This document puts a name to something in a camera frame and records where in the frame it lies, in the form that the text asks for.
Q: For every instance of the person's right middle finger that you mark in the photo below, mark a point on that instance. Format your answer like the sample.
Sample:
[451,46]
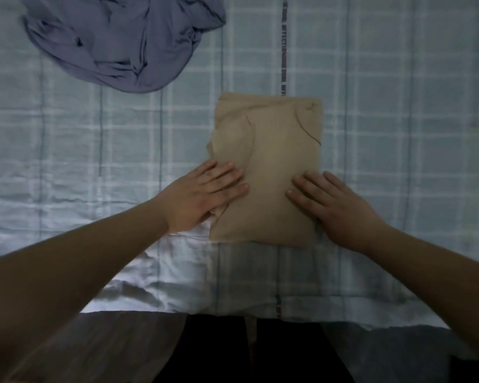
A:
[312,193]

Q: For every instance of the person's left forearm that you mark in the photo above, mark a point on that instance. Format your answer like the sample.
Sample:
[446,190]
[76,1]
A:
[64,275]

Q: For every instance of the person's left hand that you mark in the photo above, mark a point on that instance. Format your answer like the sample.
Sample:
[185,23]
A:
[185,205]

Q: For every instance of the light blue plaid bedsheet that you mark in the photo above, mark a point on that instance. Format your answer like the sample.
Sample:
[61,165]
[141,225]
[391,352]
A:
[403,135]

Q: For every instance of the person's right forearm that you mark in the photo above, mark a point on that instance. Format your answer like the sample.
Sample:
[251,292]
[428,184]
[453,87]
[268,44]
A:
[435,275]

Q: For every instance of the crumpled purple-grey garment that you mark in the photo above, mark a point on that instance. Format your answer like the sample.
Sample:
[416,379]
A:
[123,39]

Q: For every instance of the person's right hand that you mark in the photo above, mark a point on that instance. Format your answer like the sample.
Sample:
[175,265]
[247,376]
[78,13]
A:
[343,221]

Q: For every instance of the person's left middle finger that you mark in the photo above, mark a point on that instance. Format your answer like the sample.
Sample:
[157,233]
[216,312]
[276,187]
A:
[226,185]

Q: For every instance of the person's left little finger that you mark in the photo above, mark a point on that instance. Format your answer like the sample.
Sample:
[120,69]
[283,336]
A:
[204,169]

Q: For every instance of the beige garment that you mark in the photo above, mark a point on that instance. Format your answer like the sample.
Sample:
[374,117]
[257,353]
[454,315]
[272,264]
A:
[271,163]

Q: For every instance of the person's right little finger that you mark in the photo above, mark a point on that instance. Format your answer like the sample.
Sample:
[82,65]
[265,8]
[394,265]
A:
[338,181]

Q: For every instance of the person's black trousers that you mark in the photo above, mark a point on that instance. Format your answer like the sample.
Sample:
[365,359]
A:
[255,351]

